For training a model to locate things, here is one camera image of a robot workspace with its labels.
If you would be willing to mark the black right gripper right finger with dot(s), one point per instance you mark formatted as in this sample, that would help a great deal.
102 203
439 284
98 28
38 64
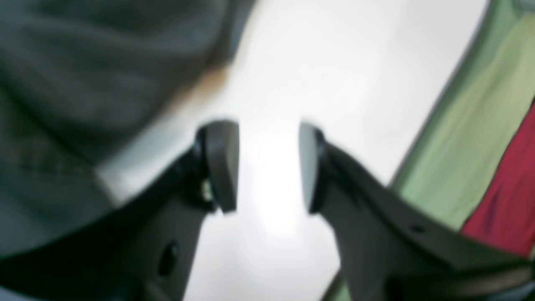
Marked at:
390 251

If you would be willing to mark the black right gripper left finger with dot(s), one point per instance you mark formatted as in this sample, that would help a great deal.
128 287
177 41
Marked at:
145 250

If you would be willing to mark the dark grey t-shirt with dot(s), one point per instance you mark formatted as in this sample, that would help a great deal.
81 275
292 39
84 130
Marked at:
79 79

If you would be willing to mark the red cloth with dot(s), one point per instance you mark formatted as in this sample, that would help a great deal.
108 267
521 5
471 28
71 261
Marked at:
505 216

